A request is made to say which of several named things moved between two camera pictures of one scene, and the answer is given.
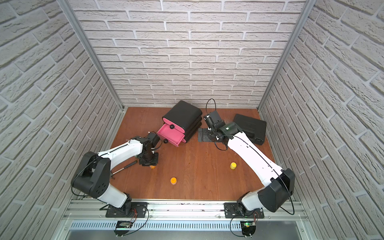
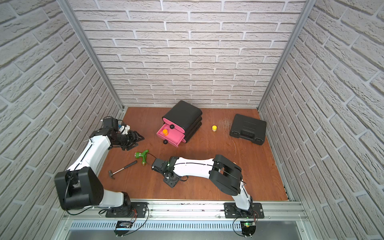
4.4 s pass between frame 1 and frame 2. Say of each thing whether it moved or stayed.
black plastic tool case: stayed
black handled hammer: stayed
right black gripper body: moved
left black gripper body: moved
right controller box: stayed
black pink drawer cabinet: stayed
